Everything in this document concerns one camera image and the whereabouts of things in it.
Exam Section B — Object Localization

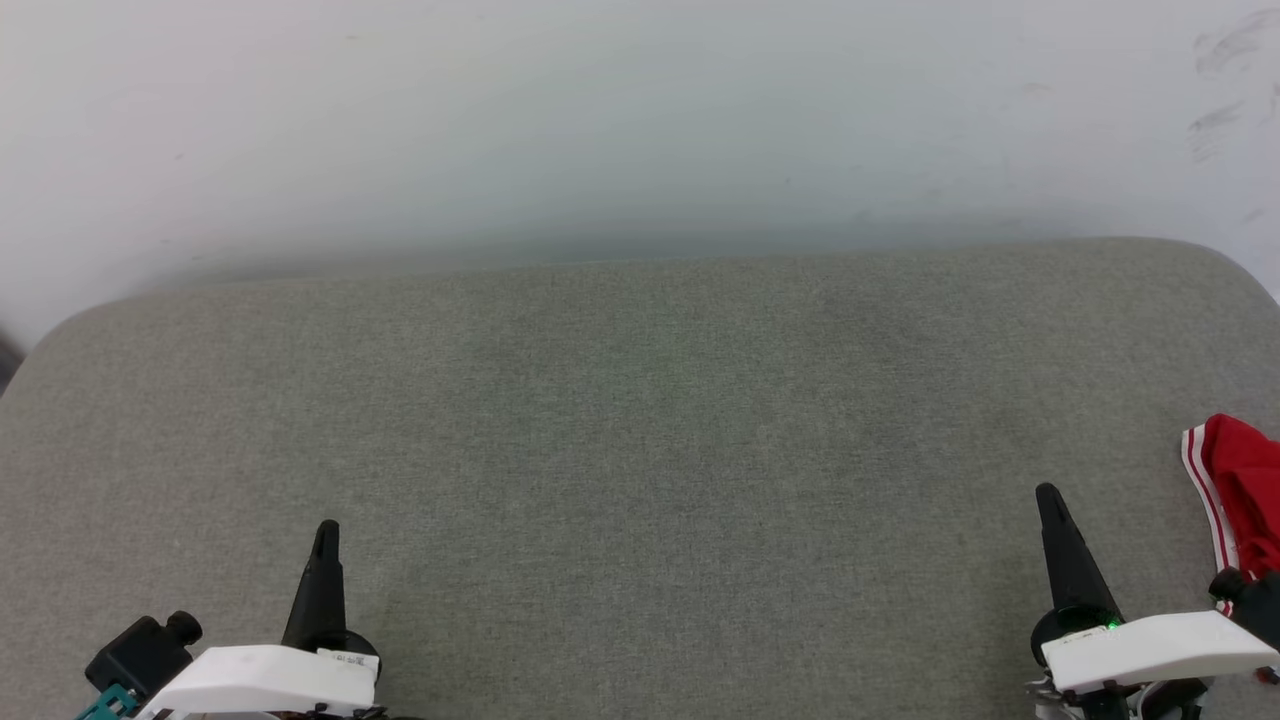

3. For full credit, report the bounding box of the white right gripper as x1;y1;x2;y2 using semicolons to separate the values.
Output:
1024;482;1280;720

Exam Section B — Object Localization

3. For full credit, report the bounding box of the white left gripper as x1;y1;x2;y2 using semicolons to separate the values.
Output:
134;519;392;720

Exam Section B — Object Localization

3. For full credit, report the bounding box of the red and white jersey shirt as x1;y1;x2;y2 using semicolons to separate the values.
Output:
1181;413;1280;617

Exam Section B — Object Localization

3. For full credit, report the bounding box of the grey fabric sofa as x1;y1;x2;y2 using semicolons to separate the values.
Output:
0;237;1280;720

